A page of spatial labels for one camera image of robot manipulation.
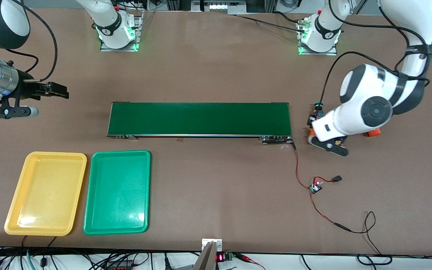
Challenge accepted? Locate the yellow plastic tray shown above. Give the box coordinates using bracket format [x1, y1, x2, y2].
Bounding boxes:
[4, 151, 88, 237]

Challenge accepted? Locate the green plastic tray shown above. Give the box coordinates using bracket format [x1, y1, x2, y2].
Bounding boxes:
[83, 150, 152, 236]

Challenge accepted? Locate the green conveyor belt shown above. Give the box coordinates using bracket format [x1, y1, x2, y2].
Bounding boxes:
[106, 101, 295, 145]

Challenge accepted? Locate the red alligator clip lead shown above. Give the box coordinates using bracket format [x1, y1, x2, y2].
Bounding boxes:
[234, 253, 266, 270]

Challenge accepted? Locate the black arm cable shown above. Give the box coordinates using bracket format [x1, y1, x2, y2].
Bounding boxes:
[8, 0, 58, 82]
[319, 0, 432, 104]

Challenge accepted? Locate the red black conveyor wire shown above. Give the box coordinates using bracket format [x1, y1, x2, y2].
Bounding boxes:
[293, 142, 314, 188]

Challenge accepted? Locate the black connector with wire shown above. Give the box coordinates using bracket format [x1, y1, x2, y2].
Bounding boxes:
[313, 175, 343, 184]

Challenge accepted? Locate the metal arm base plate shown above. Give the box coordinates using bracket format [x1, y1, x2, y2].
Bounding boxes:
[100, 10, 144, 52]
[298, 17, 338, 56]

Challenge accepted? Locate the red black power wire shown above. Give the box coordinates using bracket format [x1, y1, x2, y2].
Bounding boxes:
[310, 191, 383, 256]

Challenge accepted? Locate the black table cable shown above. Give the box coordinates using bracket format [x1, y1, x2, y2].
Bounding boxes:
[235, 10, 306, 32]

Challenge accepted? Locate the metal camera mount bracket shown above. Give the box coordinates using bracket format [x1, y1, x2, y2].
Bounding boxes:
[201, 238, 223, 252]

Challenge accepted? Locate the grey camera pole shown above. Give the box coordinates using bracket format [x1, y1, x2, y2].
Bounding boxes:
[193, 241, 218, 270]

